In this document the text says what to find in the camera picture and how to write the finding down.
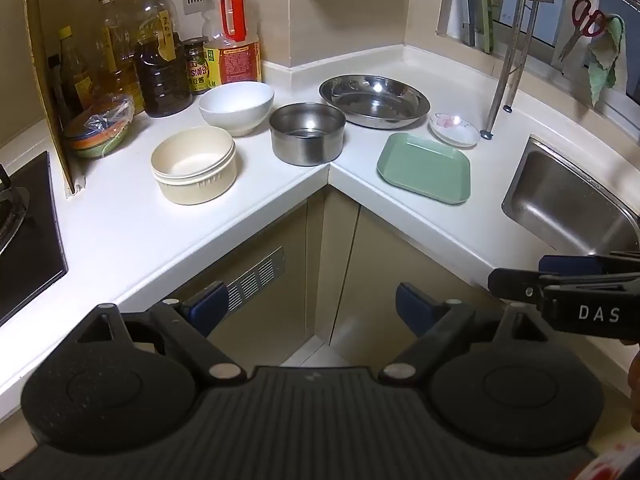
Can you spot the black gas stove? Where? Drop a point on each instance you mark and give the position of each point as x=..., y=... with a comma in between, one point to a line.
x=30, y=260

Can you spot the cream plastic bowl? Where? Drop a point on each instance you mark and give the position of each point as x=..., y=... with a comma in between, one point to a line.
x=192, y=170

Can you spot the metal cabinet vent grille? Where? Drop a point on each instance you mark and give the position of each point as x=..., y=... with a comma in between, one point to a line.
x=257, y=275

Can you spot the white ceramic bowl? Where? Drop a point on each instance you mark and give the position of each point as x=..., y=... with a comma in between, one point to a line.
x=235, y=105

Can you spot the deep stainless steel bowl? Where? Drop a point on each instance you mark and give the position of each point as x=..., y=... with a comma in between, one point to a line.
x=307, y=142

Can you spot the cardboard splash guard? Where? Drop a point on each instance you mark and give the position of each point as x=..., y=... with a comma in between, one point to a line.
x=45, y=85

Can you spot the small floral dish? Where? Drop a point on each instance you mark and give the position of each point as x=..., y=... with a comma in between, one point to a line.
x=455, y=132

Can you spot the plastic-wrapped colourful bowls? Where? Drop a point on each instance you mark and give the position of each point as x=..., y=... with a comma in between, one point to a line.
x=97, y=130

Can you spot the person's right hand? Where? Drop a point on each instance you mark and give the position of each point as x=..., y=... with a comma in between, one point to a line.
x=635, y=390

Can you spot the green dish cloth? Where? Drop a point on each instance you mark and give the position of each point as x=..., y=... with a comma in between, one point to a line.
x=607, y=65

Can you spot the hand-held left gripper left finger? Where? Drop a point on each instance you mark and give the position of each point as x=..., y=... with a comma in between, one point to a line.
x=210, y=305

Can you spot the stainless steel sink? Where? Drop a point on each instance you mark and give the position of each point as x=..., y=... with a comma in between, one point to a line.
x=575, y=205

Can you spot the large shallow steel plate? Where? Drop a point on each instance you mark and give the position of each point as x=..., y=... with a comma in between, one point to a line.
x=375, y=100

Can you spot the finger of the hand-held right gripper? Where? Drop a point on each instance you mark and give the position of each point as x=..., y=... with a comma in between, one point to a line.
x=515, y=285
x=570, y=264

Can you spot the medium golden oil bottle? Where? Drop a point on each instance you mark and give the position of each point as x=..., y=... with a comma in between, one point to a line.
x=115, y=70

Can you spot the dark sauce jar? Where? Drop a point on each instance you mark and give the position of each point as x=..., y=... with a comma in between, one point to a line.
x=196, y=72

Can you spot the large dark oil bottle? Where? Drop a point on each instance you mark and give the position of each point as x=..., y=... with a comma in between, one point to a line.
x=162, y=75

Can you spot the green square plate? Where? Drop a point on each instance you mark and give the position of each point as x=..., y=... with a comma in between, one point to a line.
x=425, y=167

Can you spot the green flat board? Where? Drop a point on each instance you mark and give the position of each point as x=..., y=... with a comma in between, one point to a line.
x=484, y=10

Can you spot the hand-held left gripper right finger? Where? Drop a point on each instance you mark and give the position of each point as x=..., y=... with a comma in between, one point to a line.
x=412, y=307

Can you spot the red white patterned clothing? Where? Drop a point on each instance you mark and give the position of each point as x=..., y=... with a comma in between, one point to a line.
x=610, y=462

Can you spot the steel dish rack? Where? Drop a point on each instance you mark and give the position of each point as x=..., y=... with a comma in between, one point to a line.
x=512, y=50

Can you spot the small yellow-capped bottle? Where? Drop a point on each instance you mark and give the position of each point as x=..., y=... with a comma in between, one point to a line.
x=75, y=75

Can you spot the beige cabinet door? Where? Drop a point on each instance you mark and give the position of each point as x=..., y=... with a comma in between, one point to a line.
x=260, y=270
x=400, y=255

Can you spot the grey flat board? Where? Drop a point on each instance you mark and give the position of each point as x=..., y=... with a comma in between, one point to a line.
x=466, y=5

